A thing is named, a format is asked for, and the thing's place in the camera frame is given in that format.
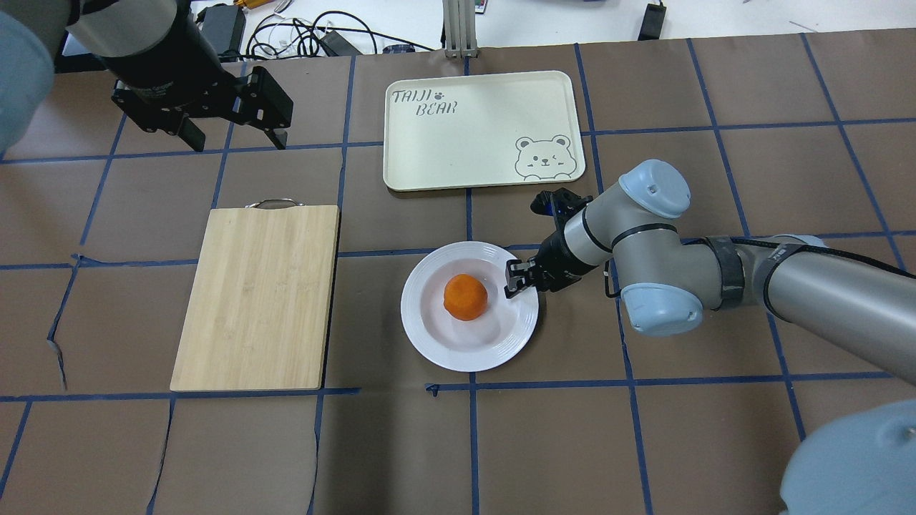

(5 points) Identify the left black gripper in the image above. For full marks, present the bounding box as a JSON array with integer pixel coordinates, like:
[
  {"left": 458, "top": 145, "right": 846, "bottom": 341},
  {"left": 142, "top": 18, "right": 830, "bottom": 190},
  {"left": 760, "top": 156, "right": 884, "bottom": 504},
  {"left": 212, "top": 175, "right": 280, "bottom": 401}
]
[{"left": 111, "top": 11, "right": 294, "bottom": 152}]

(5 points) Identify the black power adapter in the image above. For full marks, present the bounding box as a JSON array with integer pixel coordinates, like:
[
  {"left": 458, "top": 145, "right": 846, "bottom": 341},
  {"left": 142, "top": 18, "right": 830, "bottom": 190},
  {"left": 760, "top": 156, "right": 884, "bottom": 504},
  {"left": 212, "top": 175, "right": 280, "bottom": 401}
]
[{"left": 637, "top": 1, "right": 667, "bottom": 41}]

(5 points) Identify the bamboo cutting board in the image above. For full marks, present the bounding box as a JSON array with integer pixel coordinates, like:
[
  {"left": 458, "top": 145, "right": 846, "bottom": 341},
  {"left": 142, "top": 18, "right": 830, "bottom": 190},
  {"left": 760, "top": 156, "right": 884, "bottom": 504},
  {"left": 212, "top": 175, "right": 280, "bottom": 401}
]
[{"left": 170, "top": 205, "right": 341, "bottom": 393}]

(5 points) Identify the cream bear tray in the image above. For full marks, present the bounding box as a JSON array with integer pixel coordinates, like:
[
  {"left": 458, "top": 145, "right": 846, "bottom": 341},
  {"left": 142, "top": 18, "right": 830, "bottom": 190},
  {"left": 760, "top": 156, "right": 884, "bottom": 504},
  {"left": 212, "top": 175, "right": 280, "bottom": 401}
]
[{"left": 382, "top": 69, "right": 585, "bottom": 192}]

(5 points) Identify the aluminium frame post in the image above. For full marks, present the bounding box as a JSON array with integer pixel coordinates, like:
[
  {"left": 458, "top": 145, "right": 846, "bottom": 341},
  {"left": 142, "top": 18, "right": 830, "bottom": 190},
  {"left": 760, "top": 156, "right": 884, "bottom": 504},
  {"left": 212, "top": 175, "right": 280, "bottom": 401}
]
[{"left": 442, "top": 0, "right": 479, "bottom": 58}]

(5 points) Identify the orange fruit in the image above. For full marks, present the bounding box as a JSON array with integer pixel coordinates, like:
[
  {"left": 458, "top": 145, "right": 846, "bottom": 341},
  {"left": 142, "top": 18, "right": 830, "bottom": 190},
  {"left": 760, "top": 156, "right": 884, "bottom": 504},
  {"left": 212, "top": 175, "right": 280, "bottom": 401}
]
[{"left": 442, "top": 274, "right": 489, "bottom": 322}]

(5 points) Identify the white round plate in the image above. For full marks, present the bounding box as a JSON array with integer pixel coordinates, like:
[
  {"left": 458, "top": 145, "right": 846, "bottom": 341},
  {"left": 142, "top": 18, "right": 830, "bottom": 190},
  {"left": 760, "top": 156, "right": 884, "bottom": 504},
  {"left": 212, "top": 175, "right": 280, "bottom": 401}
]
[{"left": 400, "top": 241, "right": 540, "bottom": 372}]

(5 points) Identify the yellow metal tool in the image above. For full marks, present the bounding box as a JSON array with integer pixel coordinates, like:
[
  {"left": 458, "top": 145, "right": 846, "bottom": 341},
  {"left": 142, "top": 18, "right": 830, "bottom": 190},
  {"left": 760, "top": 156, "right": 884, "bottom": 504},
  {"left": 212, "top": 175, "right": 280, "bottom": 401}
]
[{"left": 233, "top": 0, "right": 273, "bottom": 9}]

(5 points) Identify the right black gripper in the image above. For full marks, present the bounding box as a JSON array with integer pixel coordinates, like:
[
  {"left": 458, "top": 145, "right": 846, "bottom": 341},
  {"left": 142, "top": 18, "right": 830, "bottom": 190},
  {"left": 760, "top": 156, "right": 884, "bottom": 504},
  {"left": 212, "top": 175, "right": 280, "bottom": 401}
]
[{"left": 504, "top": 188, "right": 595, "bottom": 300}]

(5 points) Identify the black flat power brick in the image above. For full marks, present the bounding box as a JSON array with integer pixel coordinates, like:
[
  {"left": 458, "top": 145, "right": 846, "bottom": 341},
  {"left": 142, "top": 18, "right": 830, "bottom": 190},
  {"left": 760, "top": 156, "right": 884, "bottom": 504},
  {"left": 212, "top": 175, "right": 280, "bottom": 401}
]
[{"left": 197, "top": 4, "right": 245, "bottom": 61}]

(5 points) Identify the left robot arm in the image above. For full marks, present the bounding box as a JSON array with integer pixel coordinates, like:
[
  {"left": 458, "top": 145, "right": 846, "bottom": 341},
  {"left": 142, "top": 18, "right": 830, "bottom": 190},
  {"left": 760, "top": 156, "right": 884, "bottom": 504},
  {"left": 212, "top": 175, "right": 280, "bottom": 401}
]
[{"left": 1, "top": 1, "right": 293, "bottom": 151}]

